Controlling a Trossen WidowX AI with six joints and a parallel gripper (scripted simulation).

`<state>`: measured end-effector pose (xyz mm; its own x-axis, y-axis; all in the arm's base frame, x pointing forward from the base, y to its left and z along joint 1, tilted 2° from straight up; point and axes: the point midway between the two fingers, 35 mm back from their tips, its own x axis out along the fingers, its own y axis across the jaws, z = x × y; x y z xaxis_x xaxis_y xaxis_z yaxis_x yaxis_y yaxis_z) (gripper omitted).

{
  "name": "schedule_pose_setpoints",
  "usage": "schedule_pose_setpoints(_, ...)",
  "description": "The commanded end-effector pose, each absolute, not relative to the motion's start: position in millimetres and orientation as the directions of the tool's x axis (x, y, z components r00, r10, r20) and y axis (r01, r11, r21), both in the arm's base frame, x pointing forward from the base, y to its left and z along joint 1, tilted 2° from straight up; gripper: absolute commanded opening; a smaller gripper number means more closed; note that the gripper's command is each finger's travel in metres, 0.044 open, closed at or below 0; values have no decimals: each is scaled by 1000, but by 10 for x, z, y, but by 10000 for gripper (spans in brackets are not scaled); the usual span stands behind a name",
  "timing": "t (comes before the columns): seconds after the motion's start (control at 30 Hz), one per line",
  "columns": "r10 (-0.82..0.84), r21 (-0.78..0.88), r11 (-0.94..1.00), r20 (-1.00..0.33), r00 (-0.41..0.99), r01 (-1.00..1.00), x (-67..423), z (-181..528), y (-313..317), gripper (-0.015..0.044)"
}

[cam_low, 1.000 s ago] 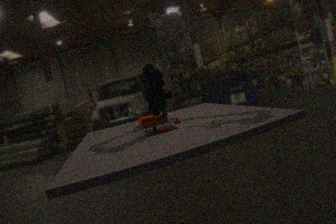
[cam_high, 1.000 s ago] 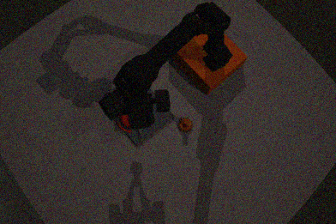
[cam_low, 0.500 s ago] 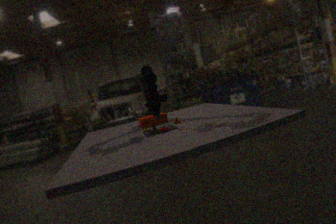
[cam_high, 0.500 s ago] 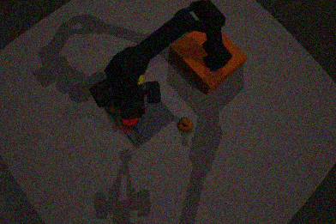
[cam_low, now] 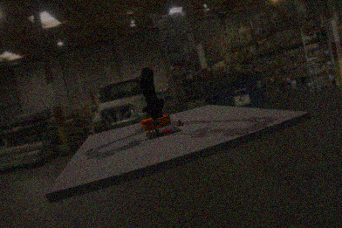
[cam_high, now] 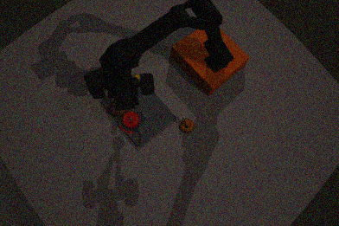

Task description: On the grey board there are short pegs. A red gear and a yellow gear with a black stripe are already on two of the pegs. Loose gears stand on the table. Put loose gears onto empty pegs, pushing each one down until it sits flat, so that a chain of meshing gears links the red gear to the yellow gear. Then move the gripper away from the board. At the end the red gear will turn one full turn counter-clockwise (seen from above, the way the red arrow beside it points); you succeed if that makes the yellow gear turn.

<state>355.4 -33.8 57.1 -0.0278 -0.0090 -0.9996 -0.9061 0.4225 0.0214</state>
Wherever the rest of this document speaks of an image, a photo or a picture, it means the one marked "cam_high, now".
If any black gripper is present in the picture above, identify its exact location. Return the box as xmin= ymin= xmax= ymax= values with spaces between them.
xmin=93 ymin=73 xmax=155 ymax=99

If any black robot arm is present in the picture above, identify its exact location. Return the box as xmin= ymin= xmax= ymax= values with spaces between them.
xmin=84 ymin=0 xmax=234 ymax=111

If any orange gear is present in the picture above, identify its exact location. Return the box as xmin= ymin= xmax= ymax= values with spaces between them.
xmin=180 ymin=119 xmax=195 ymax=134

